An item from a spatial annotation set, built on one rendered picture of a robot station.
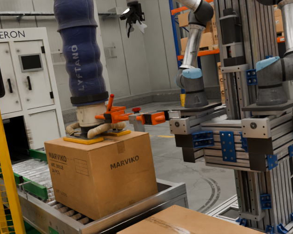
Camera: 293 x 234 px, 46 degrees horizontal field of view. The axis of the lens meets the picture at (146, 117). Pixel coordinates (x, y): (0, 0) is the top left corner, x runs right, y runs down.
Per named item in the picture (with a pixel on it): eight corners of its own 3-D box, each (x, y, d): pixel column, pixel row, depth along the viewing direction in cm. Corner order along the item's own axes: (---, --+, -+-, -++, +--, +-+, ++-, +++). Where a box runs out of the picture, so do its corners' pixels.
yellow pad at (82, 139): (63, 140, 214) (61, 133, 213) (77, 136, 220) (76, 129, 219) (88, 145, 187) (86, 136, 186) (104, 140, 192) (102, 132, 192)
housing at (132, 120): (128, 124, 171) (127, 115, 170) (139, 121, 175) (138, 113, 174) (136, 124, 165) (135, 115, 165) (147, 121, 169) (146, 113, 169)
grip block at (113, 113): (103, 123, 188) (102, 113, 187) (118, 120, 194) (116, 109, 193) (111, 124, 181) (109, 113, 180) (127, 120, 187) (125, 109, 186)
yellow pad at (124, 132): (89, 133, 225) (88, 126, 224) (103, 130, 231) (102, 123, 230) (117, 137, 198) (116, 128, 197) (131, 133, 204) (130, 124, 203)
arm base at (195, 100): (194, 104, 223) (192, 88, 222) (213, 103, 212) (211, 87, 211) (179, 108, 213) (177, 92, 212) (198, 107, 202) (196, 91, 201)
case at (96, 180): (55, 200, 226) (43, 141, 220) (106, 181, 250) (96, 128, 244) (101, 224, 178) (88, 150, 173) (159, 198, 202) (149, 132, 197)
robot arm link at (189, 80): (188, 92, 204) (185, 69, 202) (181, 91, 217) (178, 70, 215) (207, 88, 207) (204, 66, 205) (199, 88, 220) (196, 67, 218)
